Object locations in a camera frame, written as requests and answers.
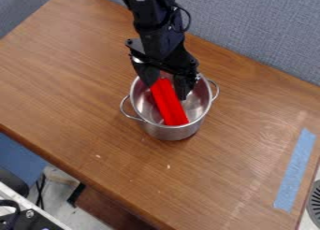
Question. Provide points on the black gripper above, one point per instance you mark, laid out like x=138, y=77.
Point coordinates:
x=178, y=63

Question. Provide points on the silver metal pot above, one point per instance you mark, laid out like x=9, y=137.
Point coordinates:
x=138, y=107

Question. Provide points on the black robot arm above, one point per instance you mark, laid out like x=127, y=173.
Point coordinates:
x=157, y=50

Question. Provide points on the red rectangular block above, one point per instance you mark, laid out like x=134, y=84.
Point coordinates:
x=167, y=103

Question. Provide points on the blue tape strip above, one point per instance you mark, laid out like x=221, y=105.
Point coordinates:
x=295, y=172

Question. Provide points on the grey fan grille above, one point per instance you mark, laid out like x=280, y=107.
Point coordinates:
x=313, y=203

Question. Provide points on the black device with handle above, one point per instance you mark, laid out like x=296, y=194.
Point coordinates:
x=24, y=219

